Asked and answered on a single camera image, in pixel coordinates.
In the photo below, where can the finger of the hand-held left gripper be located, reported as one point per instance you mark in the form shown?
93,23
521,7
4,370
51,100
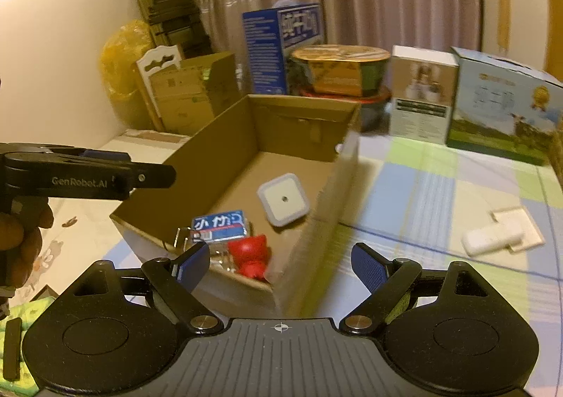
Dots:
88,179
105,155

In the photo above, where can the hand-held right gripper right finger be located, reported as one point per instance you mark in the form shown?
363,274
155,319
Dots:
367,267

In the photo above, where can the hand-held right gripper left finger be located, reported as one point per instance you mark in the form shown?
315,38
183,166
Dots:
195,265

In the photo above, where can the blue label plastic pack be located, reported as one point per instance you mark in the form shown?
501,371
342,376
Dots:
217,225

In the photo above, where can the red toy figure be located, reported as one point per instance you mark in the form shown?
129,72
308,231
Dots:
248,254

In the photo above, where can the white square night light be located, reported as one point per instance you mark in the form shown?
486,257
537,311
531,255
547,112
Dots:
286,210

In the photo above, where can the brown cardboard box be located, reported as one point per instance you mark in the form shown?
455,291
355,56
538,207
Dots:
290,129

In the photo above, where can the person's left hand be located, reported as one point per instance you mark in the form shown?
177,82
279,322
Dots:
26,238

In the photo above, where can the yellow plastic bag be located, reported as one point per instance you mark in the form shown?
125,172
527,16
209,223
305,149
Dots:
123,71

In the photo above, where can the printed cardboard storage box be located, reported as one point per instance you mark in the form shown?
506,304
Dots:
189,93

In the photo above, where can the green patterned cloth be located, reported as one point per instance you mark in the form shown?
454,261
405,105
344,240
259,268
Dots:
33,309

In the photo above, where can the white chair back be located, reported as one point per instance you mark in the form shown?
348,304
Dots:
160,56

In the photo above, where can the white plastic case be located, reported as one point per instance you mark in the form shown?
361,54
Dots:
488,238

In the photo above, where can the dark folding step ladder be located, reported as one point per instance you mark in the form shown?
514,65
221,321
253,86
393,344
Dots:
171,14

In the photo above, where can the red instant noodle bowl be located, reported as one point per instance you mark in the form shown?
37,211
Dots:
374,111

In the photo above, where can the white flat tray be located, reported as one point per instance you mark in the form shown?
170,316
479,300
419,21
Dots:
523,221

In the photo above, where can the white product box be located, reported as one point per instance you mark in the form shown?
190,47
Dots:
422,107

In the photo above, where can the dark blue milk carton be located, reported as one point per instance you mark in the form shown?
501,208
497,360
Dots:
264,49

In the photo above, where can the large blue green milk carton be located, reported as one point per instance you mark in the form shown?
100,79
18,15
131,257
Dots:
492,107

